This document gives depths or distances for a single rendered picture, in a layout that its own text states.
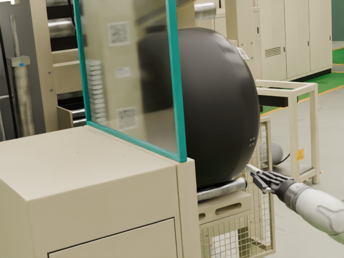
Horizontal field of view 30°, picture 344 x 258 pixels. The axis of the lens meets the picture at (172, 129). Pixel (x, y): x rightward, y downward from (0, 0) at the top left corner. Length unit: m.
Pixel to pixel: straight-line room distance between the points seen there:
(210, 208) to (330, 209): 0.59
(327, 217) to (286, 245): 2.24
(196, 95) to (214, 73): 0.11
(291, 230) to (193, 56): 2.36
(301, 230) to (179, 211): 2.88
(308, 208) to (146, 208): 0.63
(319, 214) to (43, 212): 0.87
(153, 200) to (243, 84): 0.87
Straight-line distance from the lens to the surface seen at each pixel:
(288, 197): 2.00
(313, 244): 4.14
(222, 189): 2.38
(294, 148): 4.87
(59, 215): 1.36
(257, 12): 7.65
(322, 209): 1.90
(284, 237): 4.24
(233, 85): 2.19
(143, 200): 1.43
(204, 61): 2.18
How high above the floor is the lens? 1.68
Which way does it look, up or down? 13 degrees down
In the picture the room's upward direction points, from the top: 5 degrees counter-clockwise
